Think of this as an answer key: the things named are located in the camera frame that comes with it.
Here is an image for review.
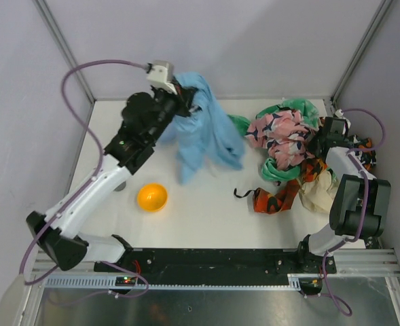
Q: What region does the white cable duct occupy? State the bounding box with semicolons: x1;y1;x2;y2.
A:
44;274;320;291

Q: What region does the orange bowl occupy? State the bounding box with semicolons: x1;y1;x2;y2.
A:
137;183;168;213

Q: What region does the orange red patterned cloth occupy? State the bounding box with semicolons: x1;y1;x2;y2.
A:
233;158;333;215

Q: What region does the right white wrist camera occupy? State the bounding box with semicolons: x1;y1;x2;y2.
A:
333;109;347;120

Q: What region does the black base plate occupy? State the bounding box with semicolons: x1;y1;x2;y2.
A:
94;247;338;286

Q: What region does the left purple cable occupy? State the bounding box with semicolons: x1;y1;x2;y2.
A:
18;59;151;308

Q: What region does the purple cable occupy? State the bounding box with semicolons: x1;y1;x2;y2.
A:
18;59;151;308
320;108;387;319

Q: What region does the light blue cloth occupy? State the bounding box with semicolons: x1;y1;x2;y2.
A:
159;72;245;184

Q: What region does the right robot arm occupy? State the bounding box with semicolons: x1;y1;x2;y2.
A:
297;117;391;270

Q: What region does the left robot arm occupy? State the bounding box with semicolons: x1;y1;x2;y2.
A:
26;85;198;271

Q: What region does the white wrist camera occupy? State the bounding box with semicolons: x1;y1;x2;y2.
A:
147;60;177;94
333;109;347;120

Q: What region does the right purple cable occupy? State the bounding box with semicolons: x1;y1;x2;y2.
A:
320;108;387;319

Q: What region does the green white cloth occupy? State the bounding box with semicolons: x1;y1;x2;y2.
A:
229;98;320;182

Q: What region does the dark orange patterned cloth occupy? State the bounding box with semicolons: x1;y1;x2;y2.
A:
348;134;377;171

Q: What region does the grey mesh cup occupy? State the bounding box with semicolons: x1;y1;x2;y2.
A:
114;182;126;192

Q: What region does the pink navy patterned cloth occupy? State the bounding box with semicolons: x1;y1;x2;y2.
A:
244;109;318;170

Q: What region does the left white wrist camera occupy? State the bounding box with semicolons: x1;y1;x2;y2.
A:
147;60;177;94

